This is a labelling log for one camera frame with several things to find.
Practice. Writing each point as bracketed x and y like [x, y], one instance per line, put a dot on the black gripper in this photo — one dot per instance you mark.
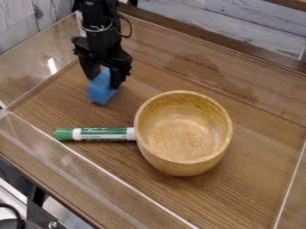
[100, 49]

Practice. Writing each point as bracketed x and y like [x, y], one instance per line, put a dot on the blue rectangular block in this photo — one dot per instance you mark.
[99, 90]

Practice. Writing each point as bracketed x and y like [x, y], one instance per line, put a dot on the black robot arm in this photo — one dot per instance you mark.
[100, 17]

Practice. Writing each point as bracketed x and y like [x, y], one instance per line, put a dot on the brown wooden bowl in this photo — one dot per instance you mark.
[183, 131]

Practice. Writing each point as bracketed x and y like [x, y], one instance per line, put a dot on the green and white marker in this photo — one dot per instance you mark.
[94, 134]

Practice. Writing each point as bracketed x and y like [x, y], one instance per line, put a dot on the black metal base bracket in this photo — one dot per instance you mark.
[42, 218]

